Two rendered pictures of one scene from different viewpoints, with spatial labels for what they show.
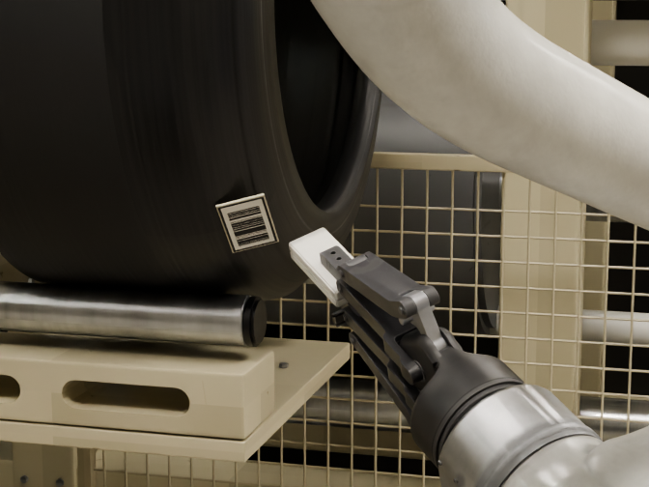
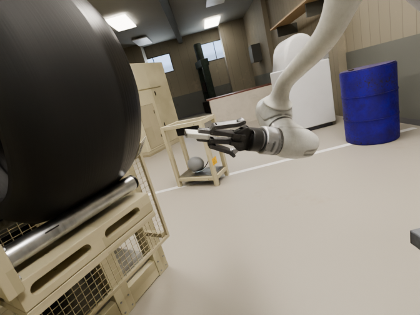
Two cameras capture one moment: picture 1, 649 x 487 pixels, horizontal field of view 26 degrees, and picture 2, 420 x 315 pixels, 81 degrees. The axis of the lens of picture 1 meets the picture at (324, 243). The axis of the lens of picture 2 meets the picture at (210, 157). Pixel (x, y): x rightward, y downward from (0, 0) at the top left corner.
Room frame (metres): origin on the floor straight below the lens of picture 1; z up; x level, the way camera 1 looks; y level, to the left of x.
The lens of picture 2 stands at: (0.76, 0.66, 1.10)
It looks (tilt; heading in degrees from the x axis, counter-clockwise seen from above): 15 degrees down; 287
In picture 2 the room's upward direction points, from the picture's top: 15 degrees counter-clockwise
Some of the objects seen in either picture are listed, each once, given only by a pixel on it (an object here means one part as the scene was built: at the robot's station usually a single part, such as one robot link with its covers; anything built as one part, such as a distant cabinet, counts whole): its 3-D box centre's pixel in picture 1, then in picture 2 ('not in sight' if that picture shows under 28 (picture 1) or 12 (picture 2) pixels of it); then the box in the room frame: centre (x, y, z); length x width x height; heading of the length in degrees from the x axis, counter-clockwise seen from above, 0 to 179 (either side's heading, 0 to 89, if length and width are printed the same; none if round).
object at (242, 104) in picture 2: not in sight; (250, 104); (1.33, -6.38, 0.41); 2.34 x 0.75 x 0.82; 15
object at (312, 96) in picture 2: not in sight; (299, 84); (0.25, -4.03, 0.78); 0.80 x 0.74 x 1.56; 14
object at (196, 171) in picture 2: not in sight; (195, 152); (1.77, -2.16, 0.40); 0.60 x 0.35 x 0.80; 165
